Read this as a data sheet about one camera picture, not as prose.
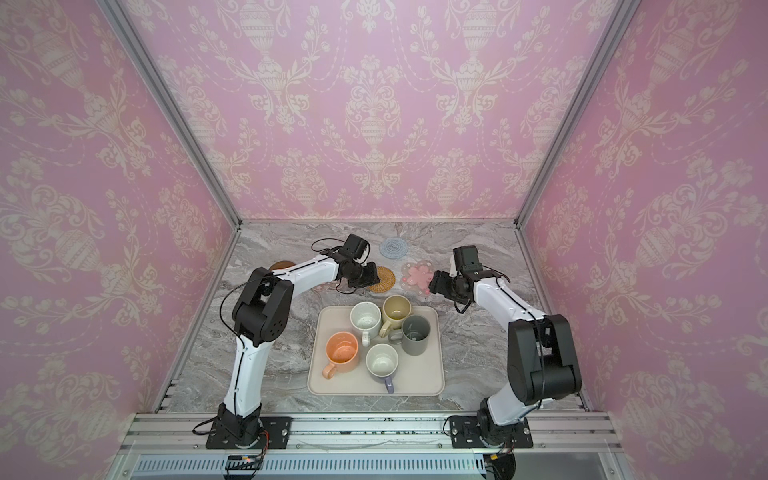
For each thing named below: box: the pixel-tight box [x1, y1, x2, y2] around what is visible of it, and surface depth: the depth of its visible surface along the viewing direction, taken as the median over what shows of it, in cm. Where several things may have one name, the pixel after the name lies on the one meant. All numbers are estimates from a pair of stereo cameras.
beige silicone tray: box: [307, 305, 445, 396], surface depth 85 cm
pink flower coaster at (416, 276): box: [400, 260, 434, 296], surface depth 106 cm
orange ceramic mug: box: [322, 331, 359, 380], surface depth 83 cm
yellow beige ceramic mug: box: [379, 294, 412, 338], surface depth 87 cm
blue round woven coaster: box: [379, 237, 408, 259], surface depth 115 cm
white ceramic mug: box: [350, 301, 382, 347], surface depth 88 cm
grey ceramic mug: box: [401, 315, 431, 356], surface depth 86 cm
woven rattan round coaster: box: [368, 266, 396, 293], surface depth 105 cm
